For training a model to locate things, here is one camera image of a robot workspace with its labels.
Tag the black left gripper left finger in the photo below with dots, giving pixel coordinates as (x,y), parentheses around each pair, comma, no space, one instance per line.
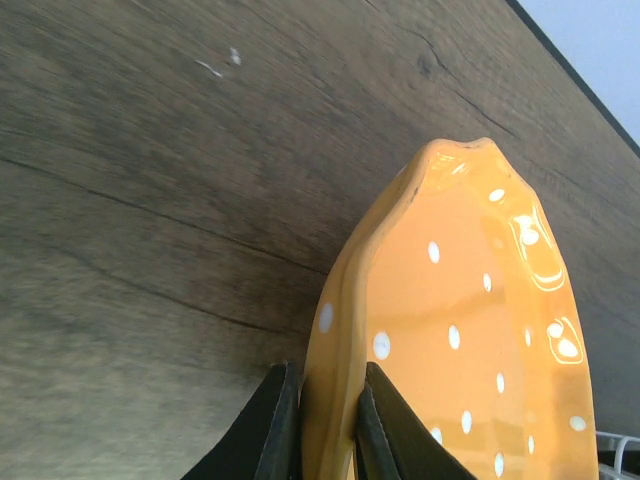
(263,442)

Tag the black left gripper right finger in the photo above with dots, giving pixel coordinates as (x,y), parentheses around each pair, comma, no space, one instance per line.
(391,442)

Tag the orange polka dot plate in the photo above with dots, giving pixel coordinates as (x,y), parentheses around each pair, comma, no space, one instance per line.
(454,285)

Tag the white wire dish rack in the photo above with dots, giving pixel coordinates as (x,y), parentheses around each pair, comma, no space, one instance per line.
(618,456)

